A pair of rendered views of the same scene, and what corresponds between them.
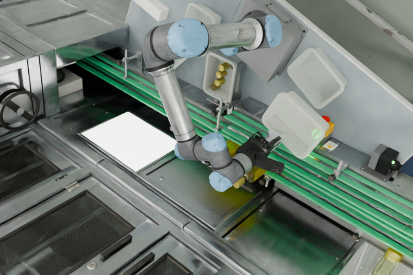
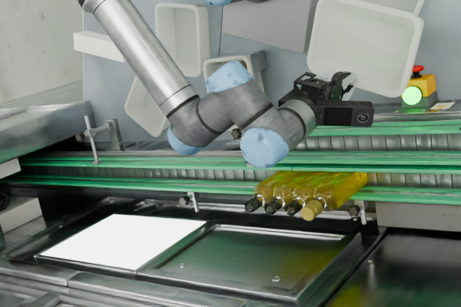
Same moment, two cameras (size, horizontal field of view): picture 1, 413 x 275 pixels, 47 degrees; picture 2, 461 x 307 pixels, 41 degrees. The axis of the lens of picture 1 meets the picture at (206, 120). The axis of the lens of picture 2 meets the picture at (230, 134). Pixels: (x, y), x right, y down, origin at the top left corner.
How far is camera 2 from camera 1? 0.82 m
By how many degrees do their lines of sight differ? 21
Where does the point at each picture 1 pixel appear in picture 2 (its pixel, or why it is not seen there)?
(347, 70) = not seen: outside the picture
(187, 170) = (223, 245)
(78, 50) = (15, 139)
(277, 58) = (303, 2)
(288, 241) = (440, 284)
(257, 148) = (313, 92)
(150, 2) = (105, 40)
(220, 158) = (247, 98)
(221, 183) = (265, 140)
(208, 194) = (267, 262)
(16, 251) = not seen: outside the picture
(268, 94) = not seen: hidden behind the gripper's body
